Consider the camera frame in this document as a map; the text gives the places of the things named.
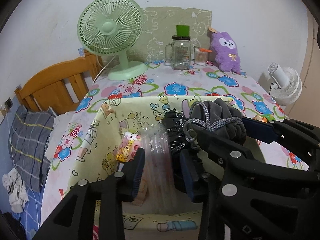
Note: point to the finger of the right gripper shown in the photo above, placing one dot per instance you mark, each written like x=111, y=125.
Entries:
x=237, y=156
x=259, y=130

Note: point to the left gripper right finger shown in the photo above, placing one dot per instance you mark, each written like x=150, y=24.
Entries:
x=255, y=200

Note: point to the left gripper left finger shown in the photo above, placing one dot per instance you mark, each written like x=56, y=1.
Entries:
x=73, y=218

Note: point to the grey drawstring pouch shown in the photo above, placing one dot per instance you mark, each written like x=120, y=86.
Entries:
x=216, y=117

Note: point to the clear plastic bag roll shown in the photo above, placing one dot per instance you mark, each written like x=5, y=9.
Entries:
x=158, y=170

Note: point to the black plastic bag bundle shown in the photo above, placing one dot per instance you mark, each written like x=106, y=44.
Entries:
x=180, y=133

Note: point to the beige door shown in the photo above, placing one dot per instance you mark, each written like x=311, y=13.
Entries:
x=306, y=108

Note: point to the white standing fan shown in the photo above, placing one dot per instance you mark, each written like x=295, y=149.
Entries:
x=289, y=84

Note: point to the crumpled white cloth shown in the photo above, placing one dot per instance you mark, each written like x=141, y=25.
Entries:
x=16, y=190

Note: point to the yellow cartoon storage box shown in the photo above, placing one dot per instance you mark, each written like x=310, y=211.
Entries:
x=96, y=157

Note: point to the purple plush bunny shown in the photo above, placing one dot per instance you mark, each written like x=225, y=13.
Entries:
x=226, y=52

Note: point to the grey plaid pillow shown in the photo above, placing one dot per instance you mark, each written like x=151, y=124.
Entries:
x=27, y=144

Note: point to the toothpick jar orange lid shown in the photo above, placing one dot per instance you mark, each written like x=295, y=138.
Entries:
x=201, y=55

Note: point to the floral tablecloth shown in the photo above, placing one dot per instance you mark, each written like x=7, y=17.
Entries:
x=159, y=80

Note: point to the glass mason jar mug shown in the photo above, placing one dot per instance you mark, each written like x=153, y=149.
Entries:
x=178, y=52

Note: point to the green cup on jar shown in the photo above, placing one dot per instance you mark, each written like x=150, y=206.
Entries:
x=182, y=31

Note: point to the wooden bed headboard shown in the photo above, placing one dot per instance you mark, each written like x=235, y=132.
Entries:
x=48, y=89

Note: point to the green cartoon cardboard panel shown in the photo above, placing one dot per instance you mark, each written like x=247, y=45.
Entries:
x=159, y=27

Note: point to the green desk fan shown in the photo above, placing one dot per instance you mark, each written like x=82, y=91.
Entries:
x=112, y=27

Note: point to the wall socket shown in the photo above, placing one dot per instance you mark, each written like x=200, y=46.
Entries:
x=5, y=107

